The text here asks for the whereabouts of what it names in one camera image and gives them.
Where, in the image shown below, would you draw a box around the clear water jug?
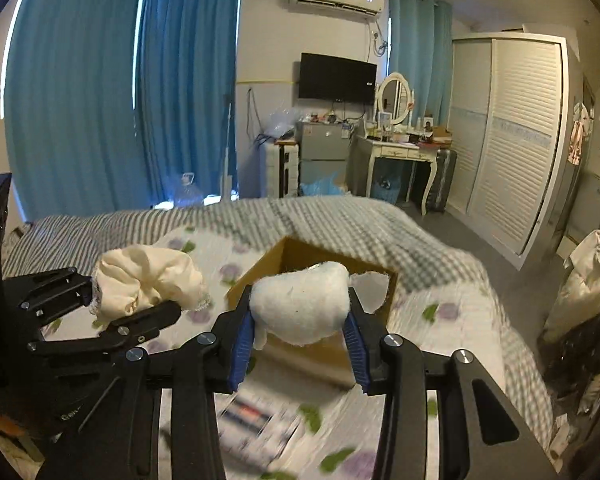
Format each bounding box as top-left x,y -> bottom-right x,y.
172,172 -> 204,207

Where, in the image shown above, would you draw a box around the white storage drawers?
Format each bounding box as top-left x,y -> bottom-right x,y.
264,142 -> 301,199

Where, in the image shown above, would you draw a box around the white louvred wardrobe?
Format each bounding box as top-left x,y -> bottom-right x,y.
450,32 -> 572,272

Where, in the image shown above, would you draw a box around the narrow blue curtain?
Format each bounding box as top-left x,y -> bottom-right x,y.
137,0 -> 244,202

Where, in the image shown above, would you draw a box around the oval vanity mirror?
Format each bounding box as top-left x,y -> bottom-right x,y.
376,72 -> 414,129

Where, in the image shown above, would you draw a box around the white mop pole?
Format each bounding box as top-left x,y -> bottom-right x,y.
223,92 -> 237,197

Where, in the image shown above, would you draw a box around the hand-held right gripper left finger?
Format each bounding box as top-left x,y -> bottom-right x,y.
36,309 -> 257,480

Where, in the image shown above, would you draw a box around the blue white packet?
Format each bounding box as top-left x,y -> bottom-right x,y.
219,392 -> 302,462

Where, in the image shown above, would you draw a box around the hanging pink clothes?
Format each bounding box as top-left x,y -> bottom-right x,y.
567,102 -> 594,166

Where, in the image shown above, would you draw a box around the white dressing table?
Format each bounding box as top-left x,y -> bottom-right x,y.
347,132 -> 439,217

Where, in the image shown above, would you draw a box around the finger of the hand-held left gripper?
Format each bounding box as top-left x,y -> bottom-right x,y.
2,267 -> 99,329
27,300 -> 183,361

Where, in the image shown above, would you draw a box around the blue plastic bag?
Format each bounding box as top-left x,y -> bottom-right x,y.
300,172 -> 352,199

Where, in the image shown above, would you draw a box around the blue waste basket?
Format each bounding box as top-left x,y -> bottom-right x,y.
369,175 -> 404,205

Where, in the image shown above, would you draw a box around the black wall television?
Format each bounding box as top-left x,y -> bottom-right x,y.
298,52 -> 379,106

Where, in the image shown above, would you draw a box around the wide blue curtain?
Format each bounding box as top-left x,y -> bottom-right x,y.
2,0 -> 142,223

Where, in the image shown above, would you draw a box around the white cotton wad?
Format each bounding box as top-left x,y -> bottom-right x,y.
249,261 -> 355,351

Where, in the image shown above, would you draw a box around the white stuffed bag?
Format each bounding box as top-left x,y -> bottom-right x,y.
544,230 -> 600,345

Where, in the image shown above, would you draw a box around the clear plastic bag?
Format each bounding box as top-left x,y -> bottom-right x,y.
264,107 -> 301,141

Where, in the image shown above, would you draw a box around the light blue curtain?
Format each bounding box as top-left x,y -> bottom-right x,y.
387,0 -> 454,128

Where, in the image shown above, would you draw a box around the grey small fridge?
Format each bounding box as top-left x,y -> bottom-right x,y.
298,121 -> 354,197

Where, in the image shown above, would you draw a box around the pile of dark clothes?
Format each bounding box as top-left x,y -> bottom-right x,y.
539,305 -> 600,418

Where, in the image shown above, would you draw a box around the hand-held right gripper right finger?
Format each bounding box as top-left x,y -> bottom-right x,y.
342,286 -> 563,480

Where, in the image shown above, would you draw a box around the dark suitcase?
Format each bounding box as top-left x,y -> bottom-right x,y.
424,147 -> 459,214

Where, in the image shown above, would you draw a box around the cream cloth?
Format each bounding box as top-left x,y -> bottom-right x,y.
91,246 -> 211,334

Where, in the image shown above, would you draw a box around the cardboard box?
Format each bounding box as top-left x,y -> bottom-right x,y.
226,236 -> 400,387

